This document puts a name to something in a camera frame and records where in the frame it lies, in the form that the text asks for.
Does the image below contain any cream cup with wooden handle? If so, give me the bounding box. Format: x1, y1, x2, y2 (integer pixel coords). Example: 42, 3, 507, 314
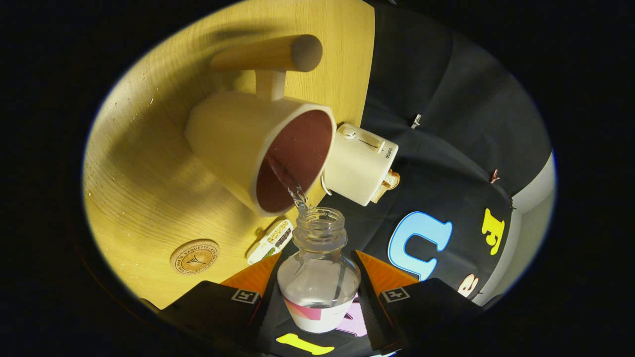
185, 34, 337, 218

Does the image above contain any white divided tray with grains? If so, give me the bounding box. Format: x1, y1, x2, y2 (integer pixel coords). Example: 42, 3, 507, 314
247, 219, 294, 265

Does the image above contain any clear glass juice bottle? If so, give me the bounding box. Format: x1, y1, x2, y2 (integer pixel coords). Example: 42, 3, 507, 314
277, 207, 362, 334

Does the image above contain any black backdrop cloth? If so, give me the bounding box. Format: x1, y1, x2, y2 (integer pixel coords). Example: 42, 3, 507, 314
258, 0, 552, 357

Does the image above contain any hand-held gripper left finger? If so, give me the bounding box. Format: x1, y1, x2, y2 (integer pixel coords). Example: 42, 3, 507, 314
159, 250, 283, 355

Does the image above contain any round wooden coaster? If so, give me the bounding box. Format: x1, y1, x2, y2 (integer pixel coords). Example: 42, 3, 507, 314
170, 239, 220, 275

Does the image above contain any wooden table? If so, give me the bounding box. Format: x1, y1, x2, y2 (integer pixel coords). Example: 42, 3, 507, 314
82, 0, 376, 310

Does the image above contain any cream toaster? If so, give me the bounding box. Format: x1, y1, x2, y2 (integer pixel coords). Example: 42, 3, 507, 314
323, 123, 399, 207

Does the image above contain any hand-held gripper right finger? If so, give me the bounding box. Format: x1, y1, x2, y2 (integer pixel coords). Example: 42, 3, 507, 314
351, 249, 484, 354

